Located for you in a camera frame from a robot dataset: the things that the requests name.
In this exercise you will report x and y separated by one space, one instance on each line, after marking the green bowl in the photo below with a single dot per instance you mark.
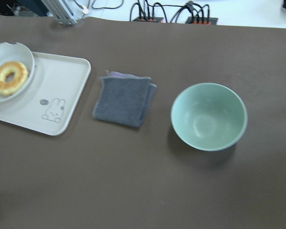
209 117

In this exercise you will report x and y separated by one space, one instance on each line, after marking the aluminium frame post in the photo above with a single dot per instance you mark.
66 12

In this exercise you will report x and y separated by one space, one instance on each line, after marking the cream tray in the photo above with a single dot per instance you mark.
48 103

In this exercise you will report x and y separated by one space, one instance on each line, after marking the donut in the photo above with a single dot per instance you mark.
13 75

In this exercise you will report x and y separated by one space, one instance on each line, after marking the white plate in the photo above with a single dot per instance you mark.
17 52

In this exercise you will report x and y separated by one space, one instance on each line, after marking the grey folded cloth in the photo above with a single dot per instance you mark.
124 99

